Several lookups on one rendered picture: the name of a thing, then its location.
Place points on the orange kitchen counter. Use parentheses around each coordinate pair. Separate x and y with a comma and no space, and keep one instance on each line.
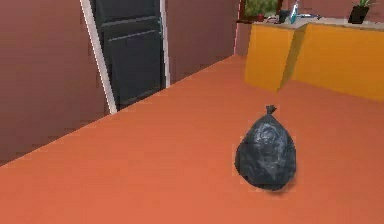
(333,56)

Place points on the dark grey room door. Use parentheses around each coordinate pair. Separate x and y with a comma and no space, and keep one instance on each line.
(133,53)

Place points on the black rubbish bag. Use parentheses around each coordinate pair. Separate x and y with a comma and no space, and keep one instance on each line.
(265,153)

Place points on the small red cup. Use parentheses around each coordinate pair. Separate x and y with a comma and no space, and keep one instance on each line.
(260,17)

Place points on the window with green view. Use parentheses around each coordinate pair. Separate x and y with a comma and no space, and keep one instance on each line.
(260,8)

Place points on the dark cup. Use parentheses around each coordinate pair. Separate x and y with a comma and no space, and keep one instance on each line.
(283,15)

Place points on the blue spray bottle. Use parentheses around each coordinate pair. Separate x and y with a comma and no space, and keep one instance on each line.
(294,12)

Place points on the house plant in black pot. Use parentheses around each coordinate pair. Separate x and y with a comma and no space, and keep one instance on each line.
(358,13)

